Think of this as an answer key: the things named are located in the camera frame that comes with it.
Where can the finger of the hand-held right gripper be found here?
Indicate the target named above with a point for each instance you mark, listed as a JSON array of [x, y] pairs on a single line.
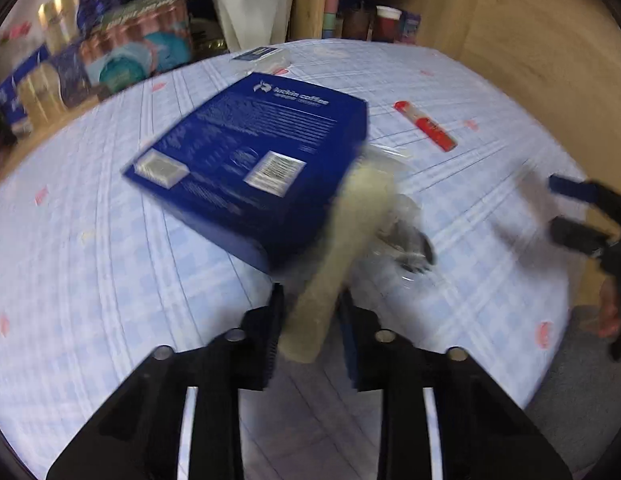
[[578, 236], [570, 187]]

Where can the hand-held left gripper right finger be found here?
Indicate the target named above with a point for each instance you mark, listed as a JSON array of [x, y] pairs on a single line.
[[350, 347]]

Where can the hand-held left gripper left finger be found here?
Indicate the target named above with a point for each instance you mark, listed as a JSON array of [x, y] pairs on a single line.
[[270, 340]]

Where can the person's right hand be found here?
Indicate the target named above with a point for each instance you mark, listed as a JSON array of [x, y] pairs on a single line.
[[611, 310]]

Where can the clear plastic wrapper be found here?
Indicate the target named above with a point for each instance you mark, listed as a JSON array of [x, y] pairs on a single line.
[[405, 245]]

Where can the grey chair seat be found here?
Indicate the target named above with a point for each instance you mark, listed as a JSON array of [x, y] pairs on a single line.
[[575, 385]]

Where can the wooden cabinet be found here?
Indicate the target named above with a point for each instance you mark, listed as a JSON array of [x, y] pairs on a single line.
[[540, 35]]

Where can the red tube packet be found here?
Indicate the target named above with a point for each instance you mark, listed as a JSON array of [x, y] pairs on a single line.
[[425, 125]]

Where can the dark blue cardboard box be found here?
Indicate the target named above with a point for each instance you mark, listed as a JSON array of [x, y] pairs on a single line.
[[240, 160]]

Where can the small blue box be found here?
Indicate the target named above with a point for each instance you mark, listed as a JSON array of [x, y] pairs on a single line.
[[410, 27]]

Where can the red cup with white lid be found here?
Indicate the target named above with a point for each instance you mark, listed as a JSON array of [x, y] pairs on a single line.
[[387, 22]]

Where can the dark jar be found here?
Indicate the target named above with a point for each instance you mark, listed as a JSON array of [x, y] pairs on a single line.
[[358, 22]]

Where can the small clear plastic packet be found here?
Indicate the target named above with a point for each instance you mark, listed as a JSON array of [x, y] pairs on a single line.
[[275, 65]]

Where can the small blue white packet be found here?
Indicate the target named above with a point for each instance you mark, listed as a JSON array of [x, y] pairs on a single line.
[[258, 53]]

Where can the pastel stacked cups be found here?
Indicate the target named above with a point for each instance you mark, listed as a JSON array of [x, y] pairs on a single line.
[[330, 15]]

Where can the white flower pot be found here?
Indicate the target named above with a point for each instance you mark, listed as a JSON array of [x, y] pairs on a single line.
[[255, 10]]

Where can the shrink-wrapped can pack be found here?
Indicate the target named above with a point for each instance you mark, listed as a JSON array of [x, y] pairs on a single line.
[[140, 35]]

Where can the stack of blue gold boxes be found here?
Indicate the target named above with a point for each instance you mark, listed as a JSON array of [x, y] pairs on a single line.
[[65, 72]]

